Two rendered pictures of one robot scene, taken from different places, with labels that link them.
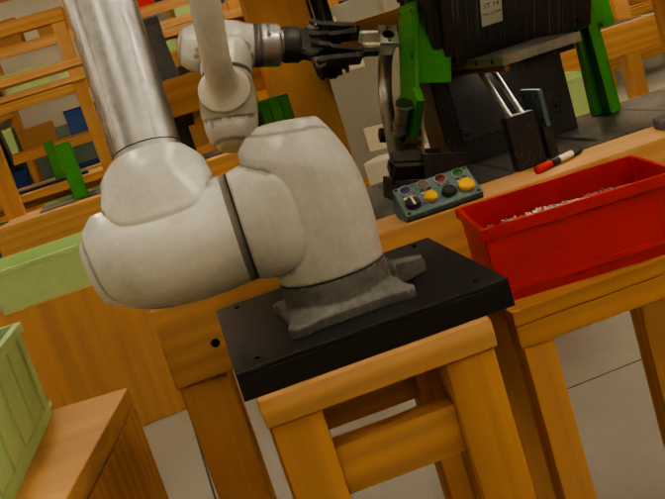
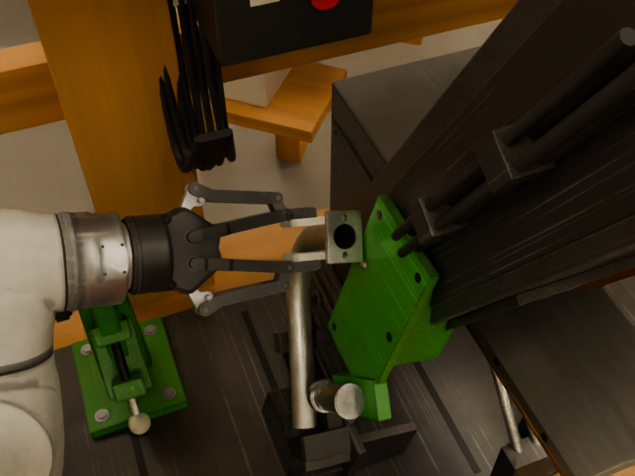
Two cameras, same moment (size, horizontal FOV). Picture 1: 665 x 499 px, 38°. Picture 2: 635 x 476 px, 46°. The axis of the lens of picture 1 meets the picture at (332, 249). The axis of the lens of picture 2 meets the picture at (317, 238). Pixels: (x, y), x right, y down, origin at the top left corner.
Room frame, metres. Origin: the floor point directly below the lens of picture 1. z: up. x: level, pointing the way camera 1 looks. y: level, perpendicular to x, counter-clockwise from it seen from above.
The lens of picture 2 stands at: (1.56, -0.09, 1.81)
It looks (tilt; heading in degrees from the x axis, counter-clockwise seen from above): 48 degrees down; 346
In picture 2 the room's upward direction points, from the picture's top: straight up
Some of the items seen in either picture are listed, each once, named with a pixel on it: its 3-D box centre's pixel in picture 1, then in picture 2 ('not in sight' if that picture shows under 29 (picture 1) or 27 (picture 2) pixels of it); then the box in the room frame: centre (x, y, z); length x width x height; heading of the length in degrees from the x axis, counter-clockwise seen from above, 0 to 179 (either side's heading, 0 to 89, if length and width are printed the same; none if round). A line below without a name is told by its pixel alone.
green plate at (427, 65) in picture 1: (423, 51); (403, 295); (2.01, -0.30, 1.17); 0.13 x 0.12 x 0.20; 97
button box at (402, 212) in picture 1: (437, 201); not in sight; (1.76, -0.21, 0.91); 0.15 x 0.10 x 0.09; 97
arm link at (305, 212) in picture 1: (301, 196); not in sight; (1.34, 0.02, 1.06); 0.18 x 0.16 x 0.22; 94
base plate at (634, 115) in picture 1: (482, 168); (414, 366); (2.08, -0.36, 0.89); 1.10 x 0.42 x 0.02; 97
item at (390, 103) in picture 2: (485, 75); (452, 194); (2.23, -0.45, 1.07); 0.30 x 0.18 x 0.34; 97
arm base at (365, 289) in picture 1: (349, 281); not in sight; (1.34, -0.01, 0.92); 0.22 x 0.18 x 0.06; 98
